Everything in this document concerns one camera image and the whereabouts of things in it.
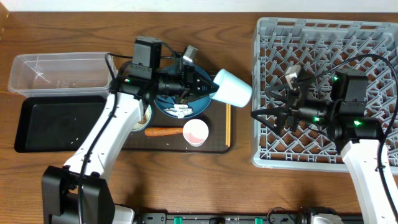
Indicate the orange carrot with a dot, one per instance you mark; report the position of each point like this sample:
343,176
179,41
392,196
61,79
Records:
153,132

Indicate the grey dishwasher rack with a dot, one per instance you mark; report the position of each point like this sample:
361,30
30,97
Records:
317,46

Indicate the light blue rice bowl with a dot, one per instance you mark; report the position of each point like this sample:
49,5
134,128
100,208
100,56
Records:
144,121

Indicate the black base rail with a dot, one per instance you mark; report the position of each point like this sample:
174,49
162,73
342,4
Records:
163,218

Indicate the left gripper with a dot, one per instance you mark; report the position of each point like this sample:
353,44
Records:
189,79

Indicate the clear plastic bin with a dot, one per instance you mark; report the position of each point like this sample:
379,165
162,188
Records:
61,74

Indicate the white tissue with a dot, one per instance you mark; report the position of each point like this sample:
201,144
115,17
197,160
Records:
179,111

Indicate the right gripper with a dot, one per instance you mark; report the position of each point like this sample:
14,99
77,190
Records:
293,101

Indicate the pink cup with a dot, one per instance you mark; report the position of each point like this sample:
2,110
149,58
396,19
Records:
195,132

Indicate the dark blue plate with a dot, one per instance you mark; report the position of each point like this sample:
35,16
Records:
163,102

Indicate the light blue cup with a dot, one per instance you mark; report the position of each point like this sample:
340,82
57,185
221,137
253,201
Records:
232,90

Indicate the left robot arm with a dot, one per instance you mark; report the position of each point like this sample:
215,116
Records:
78,192

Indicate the left wooden chopstick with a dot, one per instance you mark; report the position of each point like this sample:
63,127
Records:
227,124

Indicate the right wooden chopstick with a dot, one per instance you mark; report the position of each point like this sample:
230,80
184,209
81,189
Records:
229,124

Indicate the wooden chopstick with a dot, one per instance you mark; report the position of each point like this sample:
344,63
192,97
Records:
227,124

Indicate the dark brown serving tray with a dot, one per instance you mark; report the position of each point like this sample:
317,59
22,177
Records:
214,116

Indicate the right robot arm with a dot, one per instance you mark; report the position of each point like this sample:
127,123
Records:
358,139

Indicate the black plastic tray bin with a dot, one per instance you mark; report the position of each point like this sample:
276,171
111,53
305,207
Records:
52,124

